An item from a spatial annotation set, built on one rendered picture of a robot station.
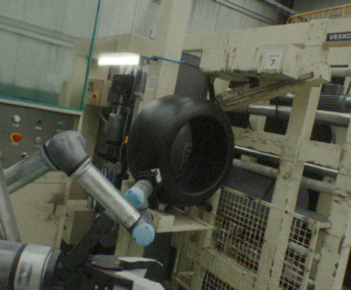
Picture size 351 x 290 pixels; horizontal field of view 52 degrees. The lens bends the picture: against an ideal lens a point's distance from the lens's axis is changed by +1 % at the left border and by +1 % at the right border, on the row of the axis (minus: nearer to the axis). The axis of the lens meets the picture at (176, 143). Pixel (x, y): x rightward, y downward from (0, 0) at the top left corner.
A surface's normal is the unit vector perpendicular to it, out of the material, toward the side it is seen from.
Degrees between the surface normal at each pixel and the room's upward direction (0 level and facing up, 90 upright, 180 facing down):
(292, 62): 90
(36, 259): 41
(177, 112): 58
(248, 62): 90
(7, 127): 90
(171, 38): 90
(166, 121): 69
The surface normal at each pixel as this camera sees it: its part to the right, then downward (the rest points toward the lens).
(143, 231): 0.14, 0.10
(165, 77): 0.61, 0.17
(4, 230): 0.76, -0.09
